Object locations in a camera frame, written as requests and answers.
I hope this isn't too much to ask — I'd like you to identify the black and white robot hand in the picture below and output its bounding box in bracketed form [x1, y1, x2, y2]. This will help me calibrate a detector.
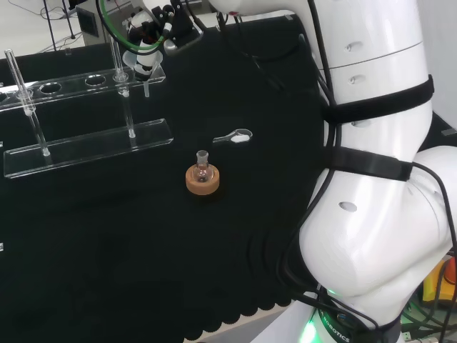
[123, 0, 196, 79]

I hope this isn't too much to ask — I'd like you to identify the translucent plastic funnel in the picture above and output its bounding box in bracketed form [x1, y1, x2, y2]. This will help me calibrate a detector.
[121, 49, 166, 99]

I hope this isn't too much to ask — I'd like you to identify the clear acrylic funnel stand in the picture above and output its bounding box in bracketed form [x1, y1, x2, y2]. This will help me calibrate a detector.
[0, 35, 175, 181]

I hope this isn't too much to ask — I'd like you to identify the glass weighing funnel with powder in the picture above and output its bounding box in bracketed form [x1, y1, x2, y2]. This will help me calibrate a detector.
[212, 127, 254, 146]

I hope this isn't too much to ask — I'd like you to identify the grey metal control cabinet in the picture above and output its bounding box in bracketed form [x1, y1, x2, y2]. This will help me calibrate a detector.
[74, 0, 144, 47]

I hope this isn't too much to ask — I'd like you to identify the black tripod pole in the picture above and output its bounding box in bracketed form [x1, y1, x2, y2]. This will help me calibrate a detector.
[41, 0, 56, 48]
[67, 0, 77, 40]

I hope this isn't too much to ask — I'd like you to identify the round-bottom glass flask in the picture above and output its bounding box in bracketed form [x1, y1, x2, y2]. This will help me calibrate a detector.
[192, 149, 216, 184]

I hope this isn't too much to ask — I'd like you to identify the black bench cloth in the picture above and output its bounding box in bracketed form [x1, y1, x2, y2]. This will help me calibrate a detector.
[0, 14, 457, 343]

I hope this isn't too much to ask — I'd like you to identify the yellow stop button box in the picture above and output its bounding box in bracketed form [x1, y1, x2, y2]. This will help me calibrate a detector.
[422, 256, 457, 309]

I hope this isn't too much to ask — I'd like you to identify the green cable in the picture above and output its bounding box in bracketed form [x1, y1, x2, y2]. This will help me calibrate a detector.
[97, 0, 169, 55]

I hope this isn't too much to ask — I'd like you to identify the cork ring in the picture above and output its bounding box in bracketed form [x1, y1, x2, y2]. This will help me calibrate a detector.
[184, 163, 221, 197]

